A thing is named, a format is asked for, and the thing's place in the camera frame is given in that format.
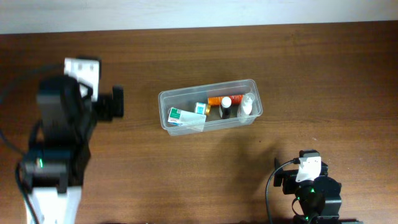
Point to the white spray bottle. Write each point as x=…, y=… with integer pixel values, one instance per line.
x=245, y=107

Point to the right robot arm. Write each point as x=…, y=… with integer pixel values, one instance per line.
x=319, y=199

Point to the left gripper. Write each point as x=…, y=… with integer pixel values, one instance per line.
x=109, y=107

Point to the black bottle white cap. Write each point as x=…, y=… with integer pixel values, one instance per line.
x=225, y=107

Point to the orange tablet tube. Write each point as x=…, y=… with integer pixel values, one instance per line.
x=216, y=100

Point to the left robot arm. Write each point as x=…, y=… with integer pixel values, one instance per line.
x=50, y=175

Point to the white green medicine box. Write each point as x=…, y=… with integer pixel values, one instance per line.
x=193, y=121

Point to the small amber jar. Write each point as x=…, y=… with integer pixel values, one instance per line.
x=202, y=108

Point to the clear plastic container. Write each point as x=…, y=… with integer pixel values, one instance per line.
x=185, y=99

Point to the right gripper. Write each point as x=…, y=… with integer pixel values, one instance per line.
x=289, y=178

